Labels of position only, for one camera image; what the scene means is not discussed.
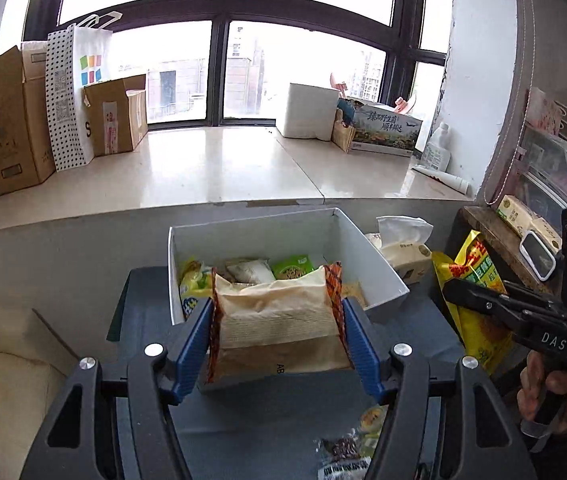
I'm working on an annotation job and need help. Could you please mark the beige orange-edged snack bag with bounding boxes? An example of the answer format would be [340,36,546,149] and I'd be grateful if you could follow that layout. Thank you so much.
[206,262,353,385]

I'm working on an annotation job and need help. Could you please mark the yellow sunflower seed bag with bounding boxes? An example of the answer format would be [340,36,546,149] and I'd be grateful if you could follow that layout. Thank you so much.
[432,230,512,375]

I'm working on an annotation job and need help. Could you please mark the dark chestnut snack packet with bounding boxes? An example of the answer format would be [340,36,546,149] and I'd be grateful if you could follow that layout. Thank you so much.
[316,430,379,480]

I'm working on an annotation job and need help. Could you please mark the white cardboard storage box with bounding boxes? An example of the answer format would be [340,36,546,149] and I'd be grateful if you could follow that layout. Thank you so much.
[168,208,409,324]

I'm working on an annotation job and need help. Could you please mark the green jelly cup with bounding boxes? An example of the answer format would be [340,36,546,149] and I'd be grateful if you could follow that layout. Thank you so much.
[359,405,387,434]

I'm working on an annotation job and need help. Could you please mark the right hand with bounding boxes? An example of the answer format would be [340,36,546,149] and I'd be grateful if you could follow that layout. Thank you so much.
[517,351,567,440]

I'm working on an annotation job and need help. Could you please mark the yellow-green chips bag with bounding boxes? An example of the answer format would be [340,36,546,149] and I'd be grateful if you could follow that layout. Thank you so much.
[178,259,213,320]

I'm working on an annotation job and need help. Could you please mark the white framed mirror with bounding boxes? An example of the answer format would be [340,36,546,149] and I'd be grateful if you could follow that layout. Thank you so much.
[519,230,562,282]

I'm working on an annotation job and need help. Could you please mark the blue fabric table cloth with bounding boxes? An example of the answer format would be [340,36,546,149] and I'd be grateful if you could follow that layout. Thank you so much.
[116,266,462,479]

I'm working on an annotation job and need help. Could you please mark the green seaweed snack packet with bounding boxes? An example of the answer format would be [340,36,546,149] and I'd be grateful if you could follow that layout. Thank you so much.
[270,255,315,280]

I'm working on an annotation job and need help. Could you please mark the wooden side shelf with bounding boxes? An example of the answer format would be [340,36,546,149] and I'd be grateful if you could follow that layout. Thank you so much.
[459,205,561,296]

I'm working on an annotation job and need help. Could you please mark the beige tissue pack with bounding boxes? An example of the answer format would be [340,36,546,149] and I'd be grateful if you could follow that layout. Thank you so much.
[366,216,433,285]

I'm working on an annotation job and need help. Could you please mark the green-beige small carton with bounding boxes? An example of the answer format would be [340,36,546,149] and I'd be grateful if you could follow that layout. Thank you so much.
[496,195,562,255]

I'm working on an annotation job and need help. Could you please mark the clear plastic drawer organizer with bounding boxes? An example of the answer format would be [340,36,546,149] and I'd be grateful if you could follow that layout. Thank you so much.
[506,87,567,229]

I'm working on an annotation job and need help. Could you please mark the white tube on sill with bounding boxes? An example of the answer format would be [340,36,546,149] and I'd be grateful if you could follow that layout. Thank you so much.
[411,165,470,196]

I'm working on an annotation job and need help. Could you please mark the cream sofa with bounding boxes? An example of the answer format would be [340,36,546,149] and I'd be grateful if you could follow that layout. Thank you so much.
[0,306,78,479]

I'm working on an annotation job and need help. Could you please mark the white plastic bottle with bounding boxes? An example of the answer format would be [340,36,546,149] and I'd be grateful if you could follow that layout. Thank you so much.
[420,122,451,171]

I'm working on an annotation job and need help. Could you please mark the small woven basket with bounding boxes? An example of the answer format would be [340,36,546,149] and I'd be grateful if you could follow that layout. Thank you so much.
[331,108,355,153]

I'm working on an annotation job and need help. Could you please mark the printed landscape tissue box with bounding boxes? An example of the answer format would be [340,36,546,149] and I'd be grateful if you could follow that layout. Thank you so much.
[351,100,422,157]

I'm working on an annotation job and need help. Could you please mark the white foam box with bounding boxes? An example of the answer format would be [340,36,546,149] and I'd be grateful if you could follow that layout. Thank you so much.
[276,82,339,142]

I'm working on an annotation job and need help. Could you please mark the small open cardboard box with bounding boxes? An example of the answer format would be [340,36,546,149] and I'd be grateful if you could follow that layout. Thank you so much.
[83,74,148,157]

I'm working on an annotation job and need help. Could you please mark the white dotted paper bag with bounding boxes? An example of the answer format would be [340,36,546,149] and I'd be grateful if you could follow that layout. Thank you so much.
[45,11,122,171]

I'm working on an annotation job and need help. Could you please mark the tall brown cardboard box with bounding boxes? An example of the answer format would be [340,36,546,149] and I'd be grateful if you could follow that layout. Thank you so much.
[0,41,55,196]

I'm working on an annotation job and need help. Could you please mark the black window frame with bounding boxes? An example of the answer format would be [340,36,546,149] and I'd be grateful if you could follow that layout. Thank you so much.
[23,0,446,129]

